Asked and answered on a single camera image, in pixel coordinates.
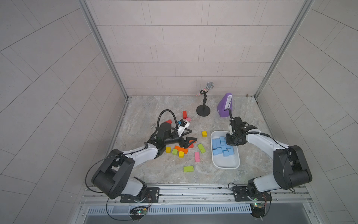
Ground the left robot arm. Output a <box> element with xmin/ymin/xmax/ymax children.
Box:
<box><xmin>91</xmin><ymin>119</ymin><xmax>197</xmax><ymax>201</ymax></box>

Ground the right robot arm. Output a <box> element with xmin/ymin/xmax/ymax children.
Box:
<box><xmin>226</xmin><ymin>117</ymin><xmax>313</xmax><ymax>200</ymax></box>

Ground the orange block long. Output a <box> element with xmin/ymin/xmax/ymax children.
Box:
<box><xmin>174</xmin><ymin>146</ymin><xmax>188</xmax><ymax>154</ymax></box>

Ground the blue cube beside orange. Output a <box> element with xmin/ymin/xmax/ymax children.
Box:
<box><xmin>223</xmin><ymin>150</ymin><xmax>229</xmax><ymax>157</ymax></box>

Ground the purple metronome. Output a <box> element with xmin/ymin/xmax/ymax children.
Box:
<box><xmin>217</xmin><ymin>93</ymin><xmax>234</xmax><ymax>118</ymax></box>

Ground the white plastic tray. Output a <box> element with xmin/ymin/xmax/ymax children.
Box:
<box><xmin>211</xmin><ymin>131</ymin><xmax>240</xmax><ymax>169</ymax></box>

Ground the pink block lower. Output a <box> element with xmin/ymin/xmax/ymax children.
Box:
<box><xmin>194</xmin><ymin>152</ymin><xmax>200</xmax><ymax>162</ymax></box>

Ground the green block by pink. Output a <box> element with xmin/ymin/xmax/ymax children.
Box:
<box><xmin>197</xmin><ymin>144</ymin><xmax>206</xmax><ymax>154</ymax></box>

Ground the black microphone stand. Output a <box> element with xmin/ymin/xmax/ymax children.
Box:
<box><xmin>196</xmin><ymin>90</ymin><xmax>210</xmax><ymax>117</ymax></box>

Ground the green block front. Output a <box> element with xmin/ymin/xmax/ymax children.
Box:
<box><xmin>183</xmin><ymin>166</ymin><xmax>194</xmax><ymax>173</ymax></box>

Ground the silver microphone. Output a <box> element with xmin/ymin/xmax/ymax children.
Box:
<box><xmin>200</xmin><ymin>82</ymin><xmax>214</xmax><ymax>95</ymax></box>

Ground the left circuit board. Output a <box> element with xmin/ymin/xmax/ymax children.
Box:
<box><xmin>129</xmin><ymin>206</ymin><xmax>148</xmax><ymax>217</ymax></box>

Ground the circuit board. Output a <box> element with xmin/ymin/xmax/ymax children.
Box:
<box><xmin>250</xmin><ymin>203</ymin><xmax>267</xmax><ymax>218</ymax></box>
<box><xmin>129</xmin><ymin>206</ymin><xmax>148</xmax><ymax>217</ymax></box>

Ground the right circuit board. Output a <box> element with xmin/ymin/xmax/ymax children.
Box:
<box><xmin>250</xmin><ymin>203</ymin><xmax>267</xmax><ymax>218</ymax></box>

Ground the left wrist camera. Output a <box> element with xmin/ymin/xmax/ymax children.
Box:
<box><xmin>177</xmin><ymin>119</ymin><xmax>190</xmax><ymax>137</ymax></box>

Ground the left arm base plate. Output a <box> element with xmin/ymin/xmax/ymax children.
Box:
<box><xmin>120</xmin><ymin>187</ymin><xmax>160</xmax><ymax>203</ymax></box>

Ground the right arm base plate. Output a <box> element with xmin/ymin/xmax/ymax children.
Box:
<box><xmin>231</xmin><ymin>186</ymin><xmax>272</xmax><ymax>203</ymax></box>

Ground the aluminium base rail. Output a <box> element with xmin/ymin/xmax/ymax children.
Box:
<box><xmin>79</xmin><ymin>183</ymin><xmax>317</xmax><ymax>206</ymax></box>

